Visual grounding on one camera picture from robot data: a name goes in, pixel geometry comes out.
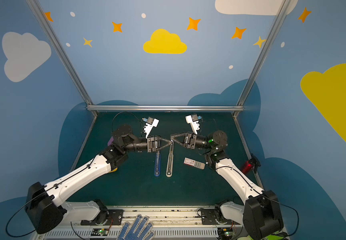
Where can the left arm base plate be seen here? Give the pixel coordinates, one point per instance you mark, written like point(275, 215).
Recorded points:
point(114, 216)

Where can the aluminium frame post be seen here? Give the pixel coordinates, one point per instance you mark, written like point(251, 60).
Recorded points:
point(272, 34)
point(45, 24)

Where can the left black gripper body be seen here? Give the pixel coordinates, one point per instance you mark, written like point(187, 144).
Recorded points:
point(153, 144)

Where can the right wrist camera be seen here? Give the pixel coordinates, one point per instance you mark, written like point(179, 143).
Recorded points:
point(193, 120)

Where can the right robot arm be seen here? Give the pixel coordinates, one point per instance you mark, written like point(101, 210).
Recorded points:
point(260, 212)

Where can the beige black stapler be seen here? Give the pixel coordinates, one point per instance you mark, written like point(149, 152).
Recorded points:
point(169, 171)

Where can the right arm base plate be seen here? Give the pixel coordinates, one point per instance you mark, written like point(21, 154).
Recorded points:
point(213, 217)

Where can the purple pink spatula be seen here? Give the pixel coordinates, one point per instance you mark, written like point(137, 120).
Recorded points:
point(110, 141)

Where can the left controller board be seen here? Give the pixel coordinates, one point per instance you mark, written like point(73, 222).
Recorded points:
point(103, 232)

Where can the right aluminium frame post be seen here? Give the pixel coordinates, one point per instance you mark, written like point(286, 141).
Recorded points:
point(272, 34)

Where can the left aluminium frame post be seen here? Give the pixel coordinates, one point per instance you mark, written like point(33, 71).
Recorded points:
point(45, 24)

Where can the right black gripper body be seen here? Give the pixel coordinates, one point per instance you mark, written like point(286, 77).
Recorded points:
point(188, 140)

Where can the right controller board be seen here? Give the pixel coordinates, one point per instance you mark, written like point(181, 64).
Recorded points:
point(225, 234)

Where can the aluminium rear frame bar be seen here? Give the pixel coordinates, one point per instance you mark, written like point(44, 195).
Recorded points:
point(119, 108)

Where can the controller board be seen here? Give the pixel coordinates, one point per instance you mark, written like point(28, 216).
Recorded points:
point(225, 234)
point(103, 232)

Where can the blue black stapler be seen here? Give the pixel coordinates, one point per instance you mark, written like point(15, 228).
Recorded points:
point(157, 169)

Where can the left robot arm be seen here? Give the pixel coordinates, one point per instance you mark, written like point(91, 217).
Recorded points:
point(48, 204)

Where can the blue dotted work glove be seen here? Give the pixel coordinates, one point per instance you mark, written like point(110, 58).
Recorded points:
point(140, 229)

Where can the red white staple box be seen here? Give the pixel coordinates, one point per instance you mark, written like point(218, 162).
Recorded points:
point(194, 163)

